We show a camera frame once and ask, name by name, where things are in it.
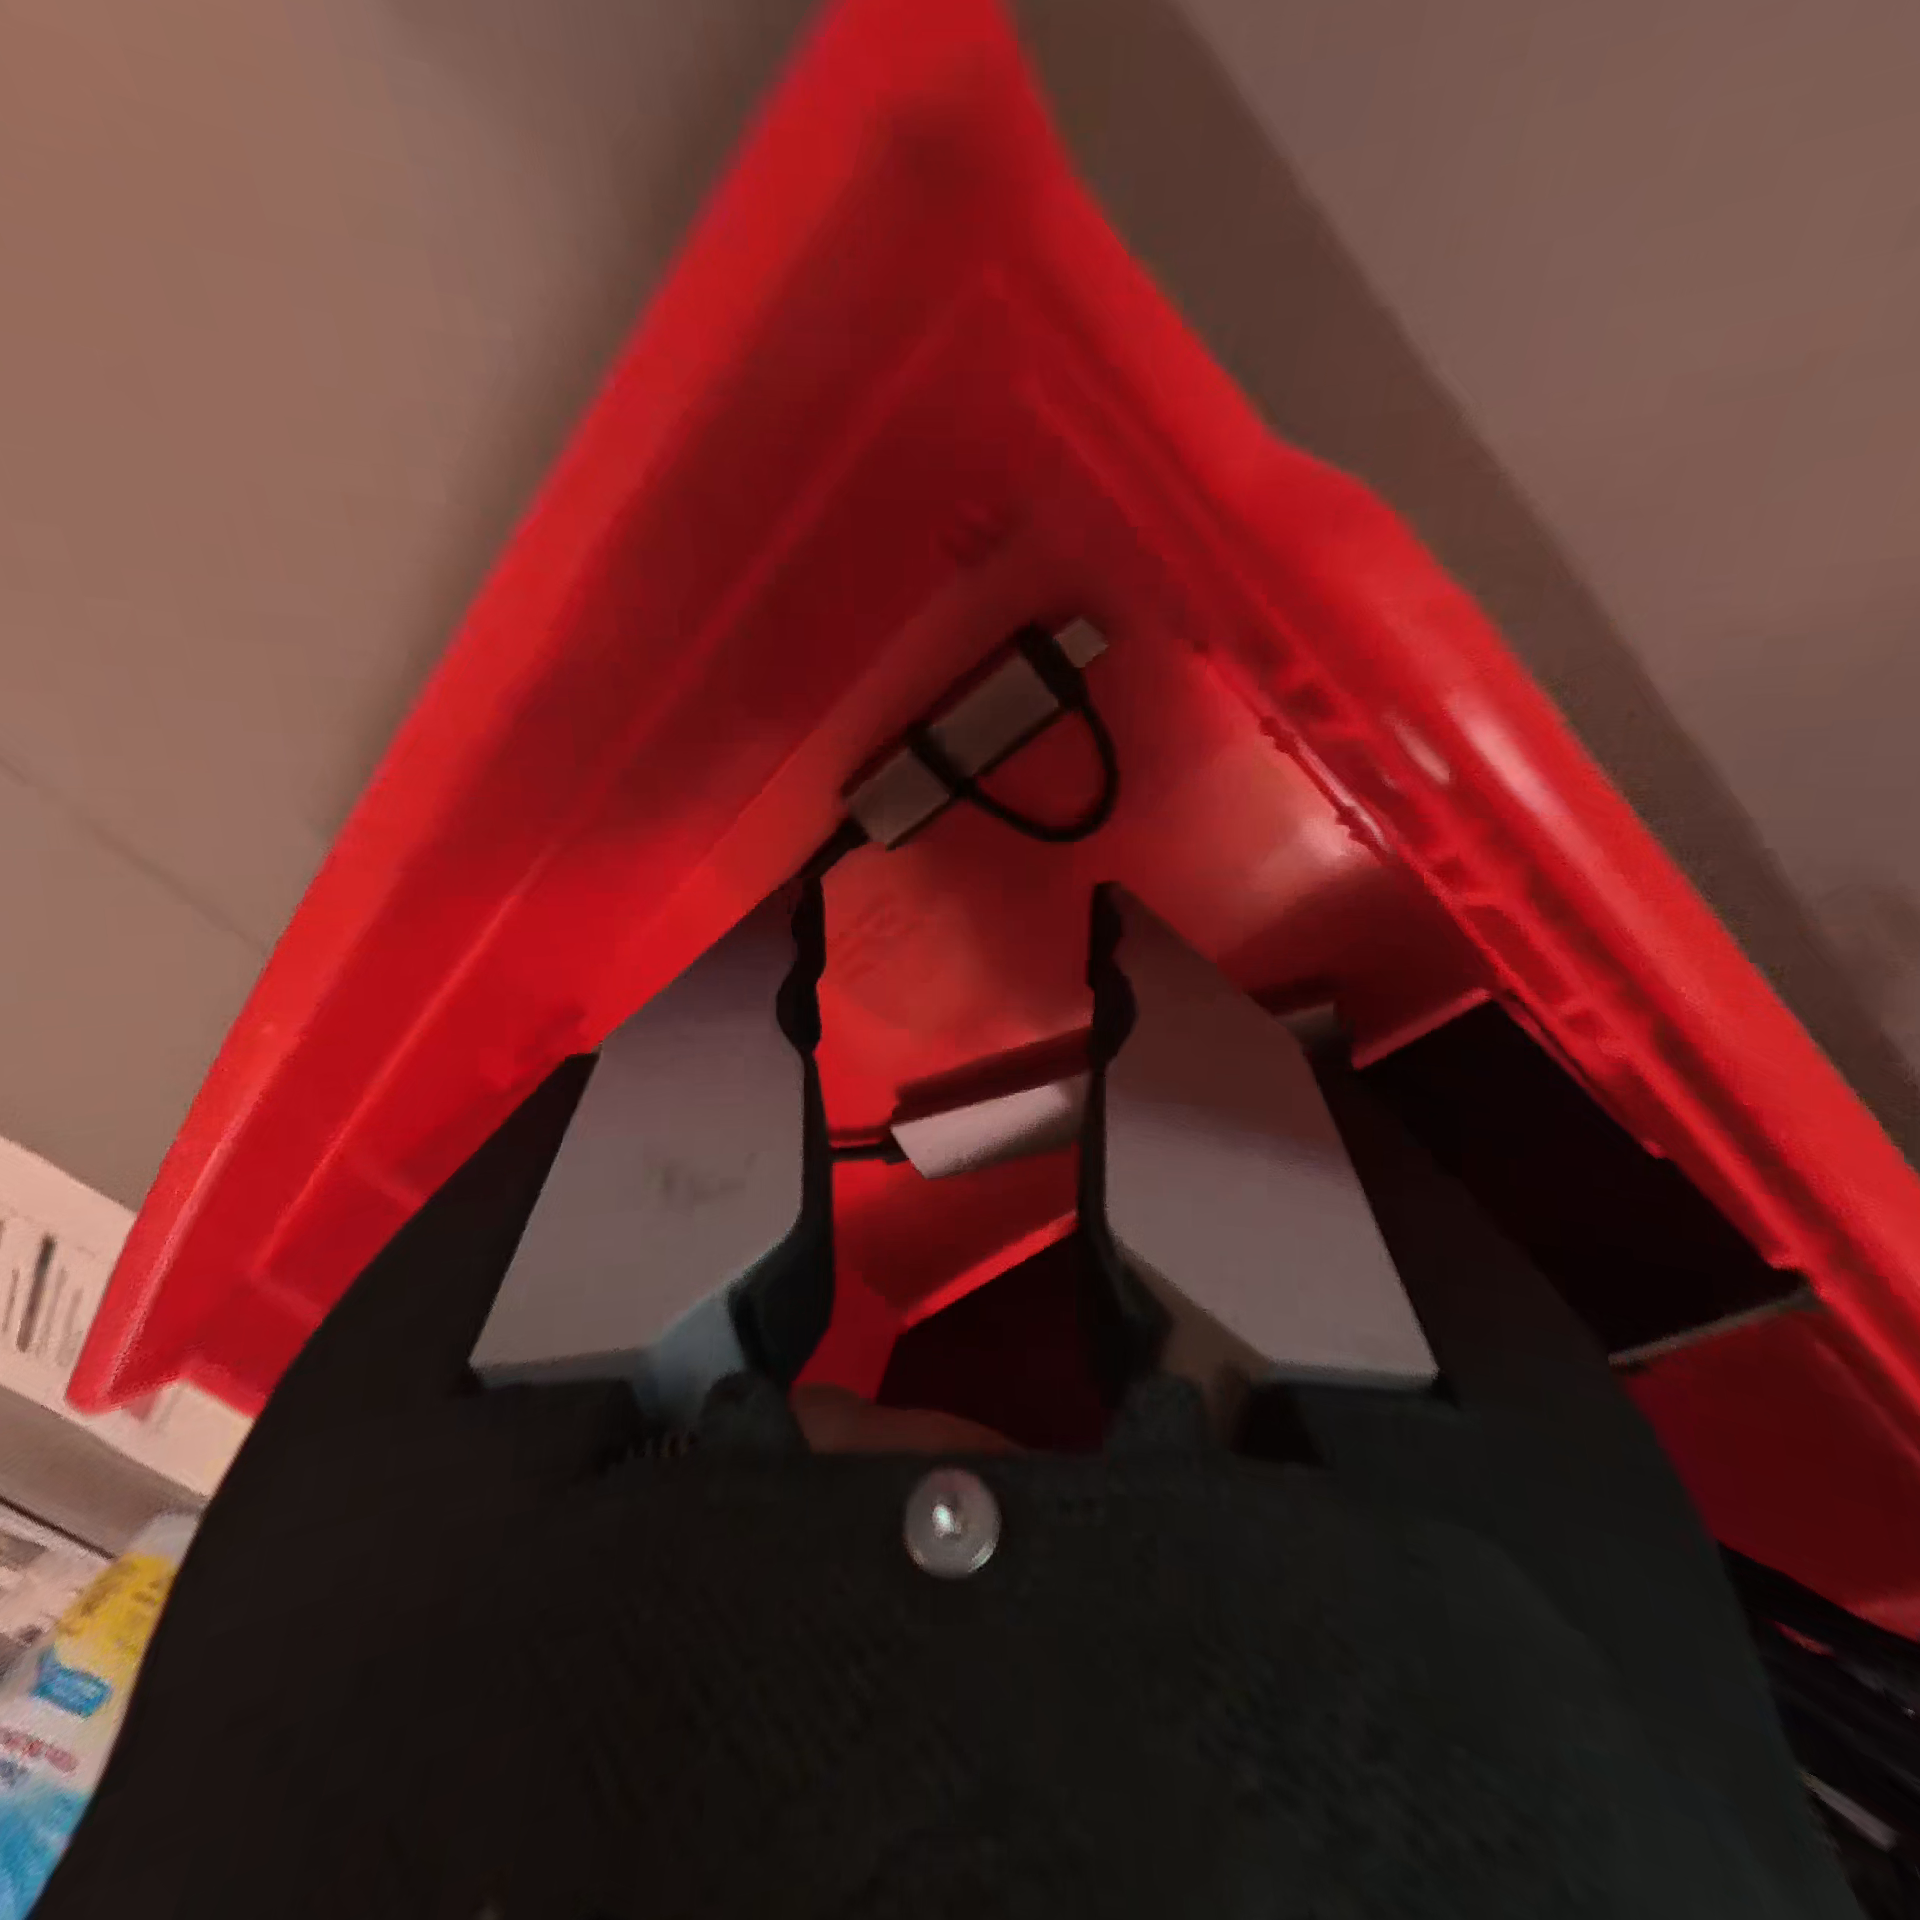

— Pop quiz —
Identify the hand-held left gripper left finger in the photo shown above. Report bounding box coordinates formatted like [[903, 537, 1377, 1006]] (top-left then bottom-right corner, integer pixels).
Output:
[[468, 882, 839, 1395]]

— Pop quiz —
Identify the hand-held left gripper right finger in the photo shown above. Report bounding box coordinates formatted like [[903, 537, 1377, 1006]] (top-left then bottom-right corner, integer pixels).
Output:
[[1076, 882, 1442, 1416]]

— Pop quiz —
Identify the grey usb hub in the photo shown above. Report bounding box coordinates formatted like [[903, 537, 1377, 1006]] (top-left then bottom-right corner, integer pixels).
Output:
[[892, 976, 1353, 1190]]

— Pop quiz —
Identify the black hub cable grey plug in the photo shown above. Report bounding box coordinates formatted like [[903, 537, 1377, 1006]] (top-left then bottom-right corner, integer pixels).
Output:
[[809, 617, 1123, 1169]]

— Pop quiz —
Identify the red plastic bin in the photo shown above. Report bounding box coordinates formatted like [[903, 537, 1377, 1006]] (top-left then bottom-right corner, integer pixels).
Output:
[[66, 0, 1920, 1653]]

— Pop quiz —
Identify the white printed paper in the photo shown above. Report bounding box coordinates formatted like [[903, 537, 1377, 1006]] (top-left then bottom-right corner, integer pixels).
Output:
[[0, 1136, 143, 1403]]

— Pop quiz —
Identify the blue yellow wipes packet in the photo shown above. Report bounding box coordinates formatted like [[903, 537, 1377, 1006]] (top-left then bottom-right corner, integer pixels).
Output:
[[0, 1515, 203, 1914]]

